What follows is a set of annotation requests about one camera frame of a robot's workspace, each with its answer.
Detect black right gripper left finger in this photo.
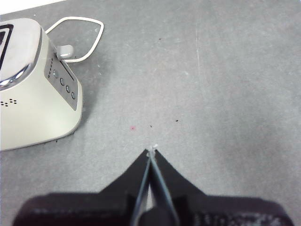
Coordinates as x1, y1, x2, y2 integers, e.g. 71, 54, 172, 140
13, 148, 151, 226

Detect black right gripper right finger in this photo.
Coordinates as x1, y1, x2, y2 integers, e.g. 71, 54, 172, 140
150, 147, 295, 226

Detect grey toaster lever knob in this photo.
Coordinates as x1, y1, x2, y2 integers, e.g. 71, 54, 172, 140
55, 44, 74, 60

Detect cream two-slot toaster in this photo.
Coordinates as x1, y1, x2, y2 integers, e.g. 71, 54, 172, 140
0, 18, 84, 152

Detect white toaster power cord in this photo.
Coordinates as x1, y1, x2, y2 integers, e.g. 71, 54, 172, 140
44, 16, 105, 64

